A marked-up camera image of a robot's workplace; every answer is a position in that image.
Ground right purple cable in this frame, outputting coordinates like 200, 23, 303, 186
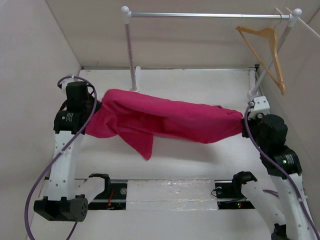
243, 106, 318, 240

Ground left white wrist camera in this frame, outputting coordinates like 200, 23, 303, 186
57, 75, 78, 89

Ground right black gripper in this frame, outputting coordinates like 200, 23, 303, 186
241, 109, 267, 151

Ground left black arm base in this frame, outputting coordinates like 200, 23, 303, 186
88, 181, 128, 211

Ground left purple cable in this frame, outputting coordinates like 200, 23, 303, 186
27, 76, 98, 240

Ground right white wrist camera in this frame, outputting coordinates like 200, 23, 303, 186
248, 96, 270, 119

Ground wooden clothes hanger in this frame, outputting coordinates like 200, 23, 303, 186
235, 26, 286, 95

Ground purple cable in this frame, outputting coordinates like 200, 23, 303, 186
243, 106, 318, 240
27, 76, 98, 240

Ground aluminium table edge rail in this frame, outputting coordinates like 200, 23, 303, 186
81, 66, 259, 71

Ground pink trousers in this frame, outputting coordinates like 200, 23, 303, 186
85, 89, 243, 160

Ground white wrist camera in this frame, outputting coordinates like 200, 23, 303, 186
248, 96, 270, 119
57, 75, 78, 89

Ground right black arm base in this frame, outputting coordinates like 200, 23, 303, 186
211, 180, 255, 210

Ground white metal clothes rack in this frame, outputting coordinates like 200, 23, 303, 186
120, 6, 303, 100

